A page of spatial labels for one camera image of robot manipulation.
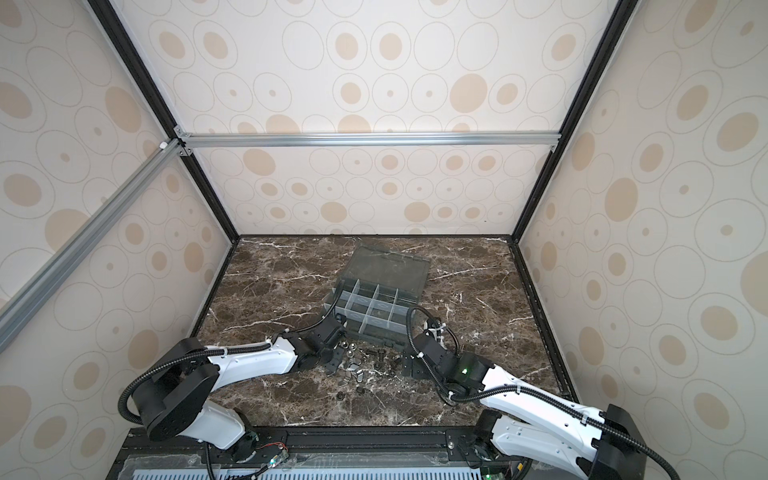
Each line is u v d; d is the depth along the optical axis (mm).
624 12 674
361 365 870
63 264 579
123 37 709
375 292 973
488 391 504
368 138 907
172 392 433
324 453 729
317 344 694
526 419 487
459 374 546
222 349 492
